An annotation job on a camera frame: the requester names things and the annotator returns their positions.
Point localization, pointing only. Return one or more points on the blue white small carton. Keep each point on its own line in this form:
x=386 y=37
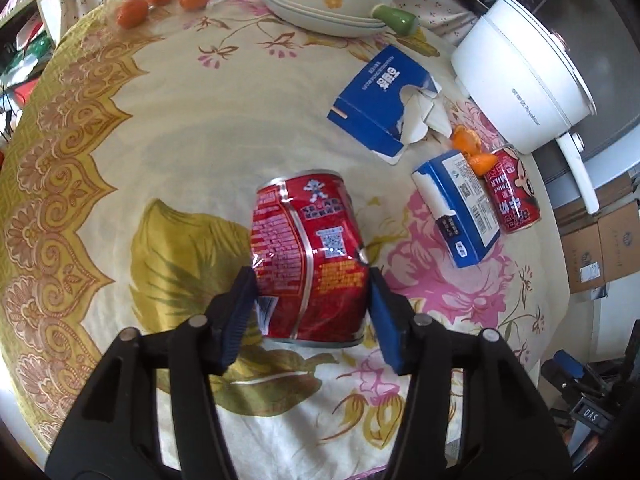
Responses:
x=460 y=206

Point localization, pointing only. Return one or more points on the floral tablecloth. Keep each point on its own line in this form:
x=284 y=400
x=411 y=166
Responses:
x=128 y=187

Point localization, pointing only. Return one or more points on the orange peel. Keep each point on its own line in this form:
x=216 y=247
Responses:
x=468 y=142

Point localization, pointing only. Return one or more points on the cardboard box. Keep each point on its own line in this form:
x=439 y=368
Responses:
x=603 y=252

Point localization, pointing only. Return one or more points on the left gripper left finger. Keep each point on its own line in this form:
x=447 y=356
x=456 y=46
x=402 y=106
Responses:
x=112 y=432

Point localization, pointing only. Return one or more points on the red cartoon milk can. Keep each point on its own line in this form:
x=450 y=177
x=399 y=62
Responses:
x=511 y=192

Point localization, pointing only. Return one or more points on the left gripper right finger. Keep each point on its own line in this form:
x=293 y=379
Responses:
x=471 y=411

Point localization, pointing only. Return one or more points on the white electric pot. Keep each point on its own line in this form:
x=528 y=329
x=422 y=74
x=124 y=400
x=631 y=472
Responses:
x=523 y=80

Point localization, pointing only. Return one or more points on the white plates stack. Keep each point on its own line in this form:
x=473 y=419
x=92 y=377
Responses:
x=323 y=23

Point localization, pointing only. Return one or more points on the small orange left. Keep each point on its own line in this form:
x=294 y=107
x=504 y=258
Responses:
x=132 y=13

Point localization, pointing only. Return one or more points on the blue tissue box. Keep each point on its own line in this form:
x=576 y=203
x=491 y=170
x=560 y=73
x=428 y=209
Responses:
x=392 y=103

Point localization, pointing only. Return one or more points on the crushed red can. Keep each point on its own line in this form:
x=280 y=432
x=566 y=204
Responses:
x=308 y=255

